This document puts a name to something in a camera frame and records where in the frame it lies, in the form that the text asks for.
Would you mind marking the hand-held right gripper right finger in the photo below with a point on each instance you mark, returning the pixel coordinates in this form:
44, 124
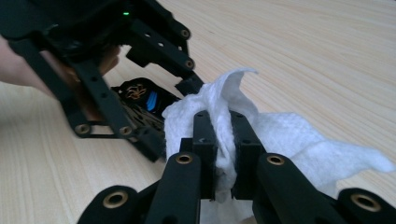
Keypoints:
247, 155

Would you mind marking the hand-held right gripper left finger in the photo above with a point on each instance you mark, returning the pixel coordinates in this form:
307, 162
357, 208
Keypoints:
207, 149

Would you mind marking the white wet wipe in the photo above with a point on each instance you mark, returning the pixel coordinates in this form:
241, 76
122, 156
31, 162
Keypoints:
280, 133

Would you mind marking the blue toy car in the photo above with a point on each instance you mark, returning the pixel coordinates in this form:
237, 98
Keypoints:
146, 93

